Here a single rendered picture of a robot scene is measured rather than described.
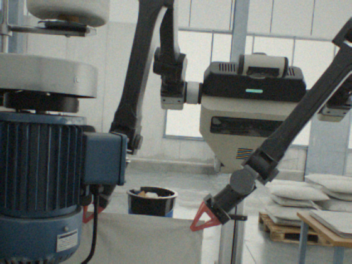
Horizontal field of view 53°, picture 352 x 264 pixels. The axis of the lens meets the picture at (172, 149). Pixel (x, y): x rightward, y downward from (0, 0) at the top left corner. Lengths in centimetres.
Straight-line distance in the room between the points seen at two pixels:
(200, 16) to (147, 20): 844
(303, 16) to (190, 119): 372
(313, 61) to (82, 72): 916
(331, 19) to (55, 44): 684
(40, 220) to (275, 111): 96
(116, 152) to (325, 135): 910
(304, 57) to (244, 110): 829
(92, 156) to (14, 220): 15
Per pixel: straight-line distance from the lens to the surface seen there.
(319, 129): 955
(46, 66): 56
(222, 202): 92
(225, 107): 131
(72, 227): 62
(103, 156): 62
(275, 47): 940
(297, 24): 970
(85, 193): 71
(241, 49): 876
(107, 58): 922
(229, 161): 147
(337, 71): 91
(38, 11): 79
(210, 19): 930
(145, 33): 87
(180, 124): 892
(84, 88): 58
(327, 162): 969
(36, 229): 60
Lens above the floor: 134
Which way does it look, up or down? 5 degrees down
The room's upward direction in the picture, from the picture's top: 4 degrees clockwise
